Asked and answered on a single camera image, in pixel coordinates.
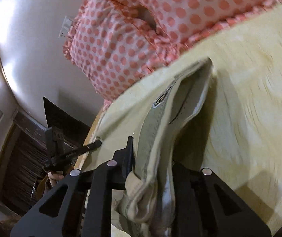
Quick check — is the person's left hand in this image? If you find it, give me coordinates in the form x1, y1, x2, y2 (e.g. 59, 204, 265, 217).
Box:
47, 171, 64, 187

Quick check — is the black triangular object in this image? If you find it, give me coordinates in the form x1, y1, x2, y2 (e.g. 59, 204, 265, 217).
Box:
43, 97, 90, 146

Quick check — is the pink polka dot lower pillow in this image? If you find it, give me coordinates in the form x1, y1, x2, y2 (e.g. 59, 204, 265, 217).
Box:
63, 0, 184, 103

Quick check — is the pink polka dot pillow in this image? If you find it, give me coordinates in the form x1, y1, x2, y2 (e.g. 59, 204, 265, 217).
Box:
63, 0, 184, 103
114, 0, 282, 46

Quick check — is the cream yellow bedspread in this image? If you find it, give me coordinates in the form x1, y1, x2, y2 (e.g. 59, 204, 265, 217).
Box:
92, 3, 282, 233

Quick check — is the pink polka dot upper pillow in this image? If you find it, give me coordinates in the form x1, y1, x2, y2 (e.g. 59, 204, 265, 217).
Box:
114, 0, 282, 46

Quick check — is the orange wooden bed frame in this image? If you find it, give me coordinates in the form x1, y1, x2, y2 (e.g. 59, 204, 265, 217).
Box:
73, 113, 107, 172

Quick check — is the white wall switch plate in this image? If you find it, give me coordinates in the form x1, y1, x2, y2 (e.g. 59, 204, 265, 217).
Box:
58, 16, 73, 38

